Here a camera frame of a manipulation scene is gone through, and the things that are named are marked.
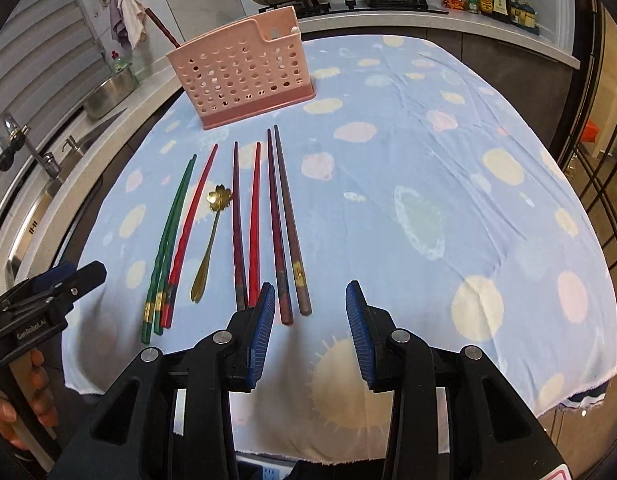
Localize small seasoning jars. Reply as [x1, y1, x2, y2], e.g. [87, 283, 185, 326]
[510, 0, 540, 32]

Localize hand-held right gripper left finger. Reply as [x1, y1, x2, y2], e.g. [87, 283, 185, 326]
[53, 282, 278, 480]

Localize grey window blind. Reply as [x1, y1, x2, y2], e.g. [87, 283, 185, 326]
[0, 0, 110, 201]

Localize black gas stove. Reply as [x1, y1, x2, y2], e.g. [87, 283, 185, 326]
[258, 0, 449, 15]

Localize black grid glass door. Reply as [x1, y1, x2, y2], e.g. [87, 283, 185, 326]
[558, 105, 617, 316]

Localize pink perforated utensil holder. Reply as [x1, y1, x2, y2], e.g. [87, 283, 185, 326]
[167, 5, 316, 131]

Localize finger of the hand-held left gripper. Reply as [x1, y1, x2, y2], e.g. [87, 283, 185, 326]
[30, 264, 78, 294]
[49, 260, 108, 309]

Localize green chopstick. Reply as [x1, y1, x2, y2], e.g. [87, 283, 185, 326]
[141, 154, 198, 345]
[153, 157, 195, 337]

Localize purple hanging cloth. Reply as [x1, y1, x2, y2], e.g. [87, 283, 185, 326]
[108, 0, 132, 47]

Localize blue spotted tablecloth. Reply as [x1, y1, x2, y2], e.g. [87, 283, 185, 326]
[62, 35, 617, 462]

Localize white power strip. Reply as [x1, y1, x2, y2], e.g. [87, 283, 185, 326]
[237, 452, 300, 480]

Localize dark brown chopstick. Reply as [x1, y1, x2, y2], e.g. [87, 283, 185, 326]
[273, 124, 313, 317]
[266, 128, 294, 326]

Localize purple chopstick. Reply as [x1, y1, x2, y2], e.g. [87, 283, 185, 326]
[232, 141, 248, 312]

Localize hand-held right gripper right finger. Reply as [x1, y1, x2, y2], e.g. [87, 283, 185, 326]
[345, 280, 564, 480]

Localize white hanging towel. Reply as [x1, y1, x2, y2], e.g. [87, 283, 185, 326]
[117, 0, 148, 51]

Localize steel pot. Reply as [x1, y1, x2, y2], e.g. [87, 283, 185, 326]
[82, 67, 140, 121]

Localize gold flower spoon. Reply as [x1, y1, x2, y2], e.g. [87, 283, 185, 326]
[190, 184, 233, 304]

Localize chrome faucet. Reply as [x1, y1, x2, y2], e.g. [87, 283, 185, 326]
[1, 114, 62, 182]

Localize person's left hand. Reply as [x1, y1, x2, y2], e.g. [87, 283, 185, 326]
[0, 349, 59, 452]

